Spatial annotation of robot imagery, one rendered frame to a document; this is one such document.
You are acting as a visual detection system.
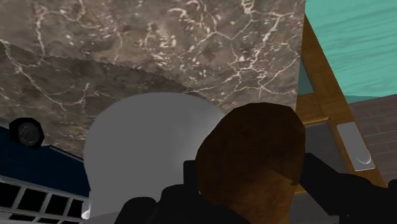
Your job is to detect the brown rounded lump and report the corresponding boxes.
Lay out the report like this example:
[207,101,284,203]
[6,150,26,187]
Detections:
[194,102,307,224]

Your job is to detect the wooden cabinet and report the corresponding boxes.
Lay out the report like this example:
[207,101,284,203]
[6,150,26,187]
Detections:
[288,15,389,224]

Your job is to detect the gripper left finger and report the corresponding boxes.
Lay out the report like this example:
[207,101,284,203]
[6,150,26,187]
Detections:
[114,159,249,224]

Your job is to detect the dark blue toy truck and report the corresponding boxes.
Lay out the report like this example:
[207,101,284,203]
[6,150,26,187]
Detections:
[0,116,92,224]

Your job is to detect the white dome-shaped object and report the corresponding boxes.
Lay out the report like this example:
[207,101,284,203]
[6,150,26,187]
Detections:
[82,92,226,218]

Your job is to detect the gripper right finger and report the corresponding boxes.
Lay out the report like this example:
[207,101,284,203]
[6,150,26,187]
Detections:
[298,151,397,224]

